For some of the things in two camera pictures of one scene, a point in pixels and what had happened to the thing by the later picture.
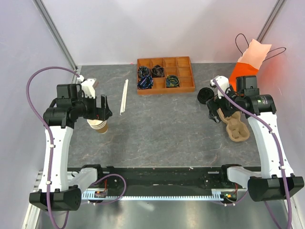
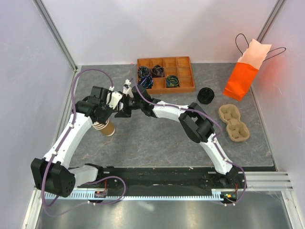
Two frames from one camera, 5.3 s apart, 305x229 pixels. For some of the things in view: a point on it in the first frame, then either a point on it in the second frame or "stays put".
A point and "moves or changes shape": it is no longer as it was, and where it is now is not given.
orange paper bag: x=249 y=63 stays put
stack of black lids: x=204 y=94 stays put
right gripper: x=214 y=104 -> x=125 y=113
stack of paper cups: x=100 y=126 moves or changes shape
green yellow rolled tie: x=172 y=81 stays put
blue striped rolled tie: x=145 y=82 stays put
